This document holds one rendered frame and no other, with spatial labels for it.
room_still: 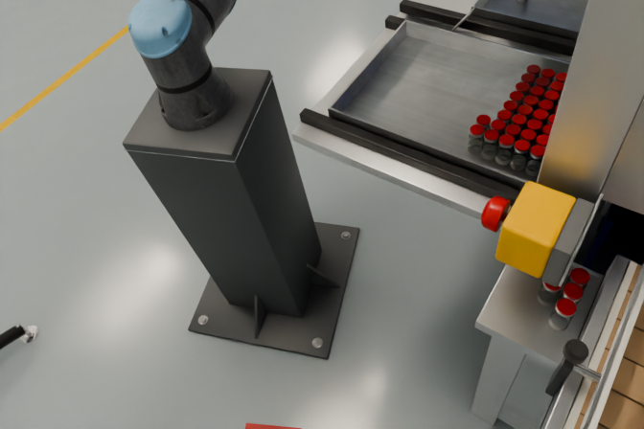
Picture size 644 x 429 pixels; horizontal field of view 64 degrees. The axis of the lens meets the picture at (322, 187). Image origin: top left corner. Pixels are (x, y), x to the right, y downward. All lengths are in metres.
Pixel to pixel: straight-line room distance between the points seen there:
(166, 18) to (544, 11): 0.69
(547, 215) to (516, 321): 0.16
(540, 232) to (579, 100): 0.14
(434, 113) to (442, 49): 0.17
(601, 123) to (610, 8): 0.12
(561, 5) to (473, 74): 0.25
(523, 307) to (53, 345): 1.58
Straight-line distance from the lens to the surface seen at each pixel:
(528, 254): 0.59
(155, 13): 1.01
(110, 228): 2.11
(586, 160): 0.60
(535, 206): 0.59
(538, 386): 1.16
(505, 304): 0.70
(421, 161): 0.79
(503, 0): 1.13
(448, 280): 1.70
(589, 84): 0.53
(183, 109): 1.06
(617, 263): 0.69
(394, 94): 0.92
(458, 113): 0.88
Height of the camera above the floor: 1.51
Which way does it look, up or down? 52 degrees down
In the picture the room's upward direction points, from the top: 14 degrees counter-clockwise
